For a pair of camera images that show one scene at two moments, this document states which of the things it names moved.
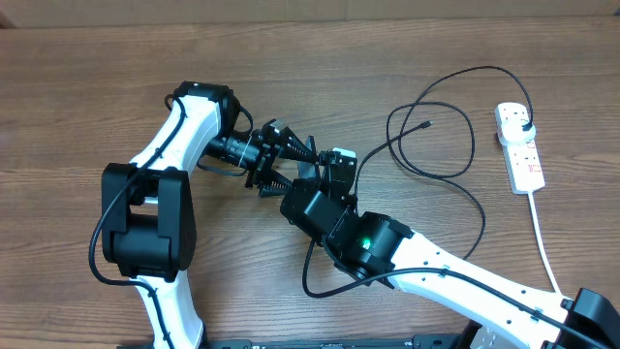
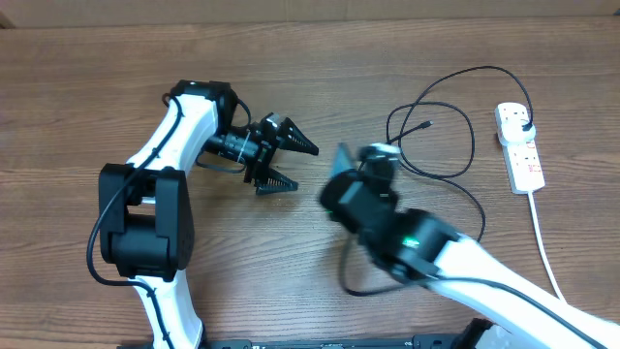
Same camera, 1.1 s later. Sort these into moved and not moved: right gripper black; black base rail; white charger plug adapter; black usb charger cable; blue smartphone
Moved: blue smartphone; right gripper black; black usb charger cable
Not moved: black base rail; white charger plug adapter
